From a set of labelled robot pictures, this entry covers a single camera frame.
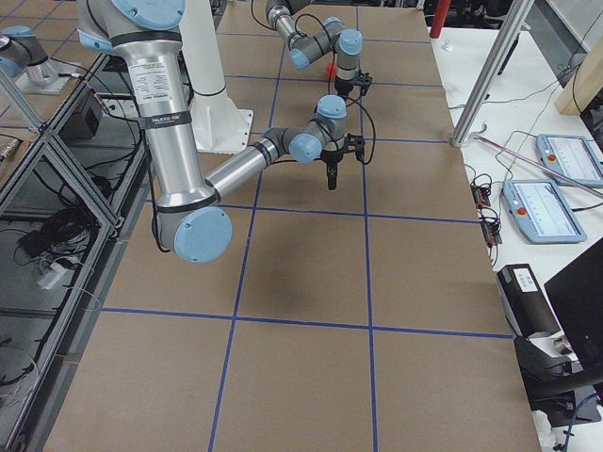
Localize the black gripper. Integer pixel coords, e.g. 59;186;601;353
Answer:
334;76;355;92
321;150;344;189

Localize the red block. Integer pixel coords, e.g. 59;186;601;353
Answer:
325;63;337;80

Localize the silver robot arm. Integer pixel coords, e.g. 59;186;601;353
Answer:
265;1;372;97
77;1;362;264

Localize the red cylinder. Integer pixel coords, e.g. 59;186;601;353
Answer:
430;0;451;39

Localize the small circuit board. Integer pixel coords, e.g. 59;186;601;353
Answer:
470;173;502;249

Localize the teach pendant near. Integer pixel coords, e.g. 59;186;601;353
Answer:
502;179;587;245

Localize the teach pendant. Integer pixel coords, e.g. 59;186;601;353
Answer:
502;179;587;245
536;134;602;188

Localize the black box device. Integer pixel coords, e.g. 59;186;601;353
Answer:
497;264;561;339

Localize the teach pendant far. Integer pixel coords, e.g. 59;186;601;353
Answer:
536;134;602;188

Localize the metal rod tool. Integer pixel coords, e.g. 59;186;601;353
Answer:
468;132;603;199

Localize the black monitor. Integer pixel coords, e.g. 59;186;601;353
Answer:
545;239;602;368

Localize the white pedestal column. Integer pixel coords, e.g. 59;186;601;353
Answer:
179;0;253;154

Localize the aluminium frame post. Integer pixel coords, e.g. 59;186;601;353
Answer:
450;0;534;148

